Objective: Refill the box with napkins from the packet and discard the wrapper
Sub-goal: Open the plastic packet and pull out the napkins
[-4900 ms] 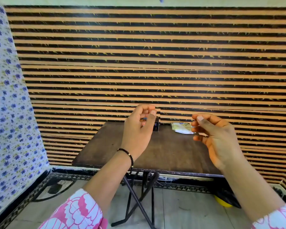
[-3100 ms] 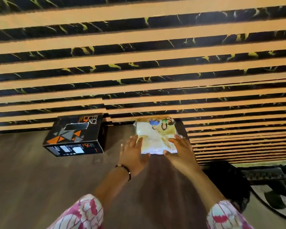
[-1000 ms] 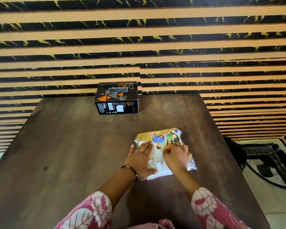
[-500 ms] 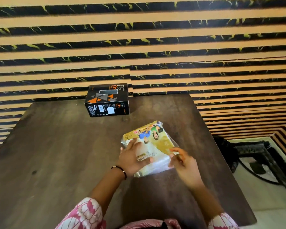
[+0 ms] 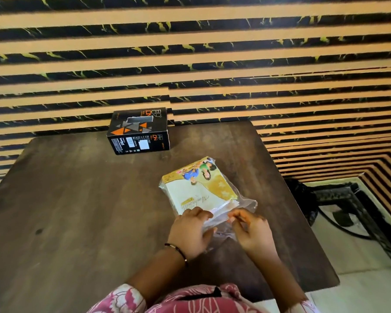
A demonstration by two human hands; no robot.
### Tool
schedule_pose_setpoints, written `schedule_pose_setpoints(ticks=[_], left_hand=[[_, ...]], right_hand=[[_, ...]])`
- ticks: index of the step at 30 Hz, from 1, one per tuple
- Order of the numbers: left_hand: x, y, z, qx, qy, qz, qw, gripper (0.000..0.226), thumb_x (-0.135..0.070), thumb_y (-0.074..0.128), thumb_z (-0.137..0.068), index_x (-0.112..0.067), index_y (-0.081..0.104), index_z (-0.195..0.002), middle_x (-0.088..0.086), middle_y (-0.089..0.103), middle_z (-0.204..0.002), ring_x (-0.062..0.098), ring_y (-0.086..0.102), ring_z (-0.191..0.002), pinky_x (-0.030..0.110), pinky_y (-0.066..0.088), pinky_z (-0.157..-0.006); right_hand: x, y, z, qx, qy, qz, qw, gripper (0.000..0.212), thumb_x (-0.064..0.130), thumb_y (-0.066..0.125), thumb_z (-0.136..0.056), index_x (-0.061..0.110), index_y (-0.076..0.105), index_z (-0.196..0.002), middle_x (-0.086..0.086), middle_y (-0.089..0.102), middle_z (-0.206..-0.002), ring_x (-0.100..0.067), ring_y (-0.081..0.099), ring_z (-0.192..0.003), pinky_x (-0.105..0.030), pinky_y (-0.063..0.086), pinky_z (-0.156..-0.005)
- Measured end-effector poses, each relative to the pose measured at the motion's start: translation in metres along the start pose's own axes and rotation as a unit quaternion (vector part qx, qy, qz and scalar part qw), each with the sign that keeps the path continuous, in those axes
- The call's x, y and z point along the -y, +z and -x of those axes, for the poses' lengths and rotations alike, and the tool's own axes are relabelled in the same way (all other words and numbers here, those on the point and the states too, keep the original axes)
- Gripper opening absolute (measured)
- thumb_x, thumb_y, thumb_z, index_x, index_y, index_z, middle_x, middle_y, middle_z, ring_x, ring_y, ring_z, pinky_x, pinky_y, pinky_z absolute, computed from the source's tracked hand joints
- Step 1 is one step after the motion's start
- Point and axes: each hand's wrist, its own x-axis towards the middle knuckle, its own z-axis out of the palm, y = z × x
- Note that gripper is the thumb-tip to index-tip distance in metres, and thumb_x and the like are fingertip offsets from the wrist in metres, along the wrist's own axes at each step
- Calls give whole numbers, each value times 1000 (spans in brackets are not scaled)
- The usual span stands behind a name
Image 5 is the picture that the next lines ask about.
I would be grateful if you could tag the person's right fingers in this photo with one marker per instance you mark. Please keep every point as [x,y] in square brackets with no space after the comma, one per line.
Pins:
[244,217]

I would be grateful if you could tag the pink floral garment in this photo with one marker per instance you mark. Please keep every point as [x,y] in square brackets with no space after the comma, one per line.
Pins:
[198,301]

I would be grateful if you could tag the person's left hand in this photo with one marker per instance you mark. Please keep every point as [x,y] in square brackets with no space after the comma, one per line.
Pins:
[187,233]

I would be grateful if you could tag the person's right hand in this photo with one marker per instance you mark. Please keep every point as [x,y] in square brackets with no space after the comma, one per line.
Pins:
[254,233]

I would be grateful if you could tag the person's left forearm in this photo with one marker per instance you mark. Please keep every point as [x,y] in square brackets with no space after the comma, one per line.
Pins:
[156,273]

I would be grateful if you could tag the yellow white printed packet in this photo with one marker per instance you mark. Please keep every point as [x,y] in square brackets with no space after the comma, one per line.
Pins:
[198,185]

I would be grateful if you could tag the black box with orange triangles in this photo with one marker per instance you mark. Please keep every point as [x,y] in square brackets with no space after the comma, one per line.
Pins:
[140,128]

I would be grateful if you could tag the person's left thumb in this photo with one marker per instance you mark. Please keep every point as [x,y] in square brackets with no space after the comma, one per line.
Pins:
[211,235]

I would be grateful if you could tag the black thread wrist band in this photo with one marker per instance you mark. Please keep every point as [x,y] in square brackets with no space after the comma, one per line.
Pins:
[177,250]

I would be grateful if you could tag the person's right forearm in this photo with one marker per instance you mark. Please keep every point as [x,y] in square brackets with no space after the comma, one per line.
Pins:
[280,280]

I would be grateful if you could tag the clear plastic bag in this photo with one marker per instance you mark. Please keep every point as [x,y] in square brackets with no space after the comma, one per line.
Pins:
[238,205]

